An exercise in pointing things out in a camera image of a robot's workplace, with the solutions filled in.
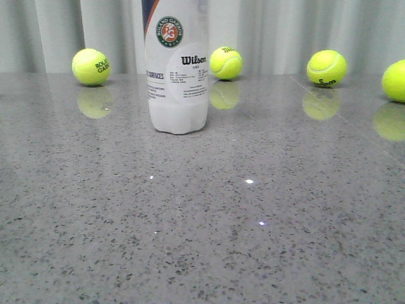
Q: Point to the clear plastic tennis ball can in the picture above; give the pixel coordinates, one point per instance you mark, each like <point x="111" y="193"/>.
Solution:
<point x="177" y="63"/>

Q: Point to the yellow tennis ball centre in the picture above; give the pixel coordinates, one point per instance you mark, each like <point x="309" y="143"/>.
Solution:
<point x="226" y="63"/>

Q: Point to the yellow tennis ball far left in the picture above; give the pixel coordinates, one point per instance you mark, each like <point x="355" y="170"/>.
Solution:
<point x="90" y="67"/>

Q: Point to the yellow Wilson tennis ball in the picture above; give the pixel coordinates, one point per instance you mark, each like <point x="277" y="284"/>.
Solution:
<point x="326" y="68"/>

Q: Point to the yellow tennis ball far right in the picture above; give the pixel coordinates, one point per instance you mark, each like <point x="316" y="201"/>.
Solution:
<point x="393" y="81"/>

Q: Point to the grey pleated curtain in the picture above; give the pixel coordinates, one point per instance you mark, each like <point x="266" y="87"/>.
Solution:
<point x="273" y="37"/>

